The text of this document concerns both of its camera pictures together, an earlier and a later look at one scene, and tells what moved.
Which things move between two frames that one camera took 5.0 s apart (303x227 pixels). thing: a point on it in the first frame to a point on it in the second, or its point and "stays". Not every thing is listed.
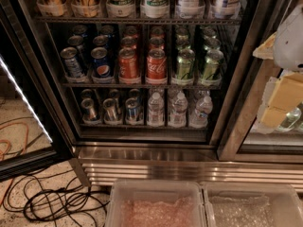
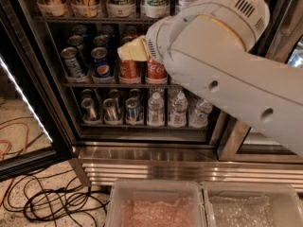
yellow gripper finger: (266, 50) to (136, 50)
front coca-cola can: (156, 66) stays
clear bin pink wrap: (156, 203) stays
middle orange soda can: (129, 42) stays
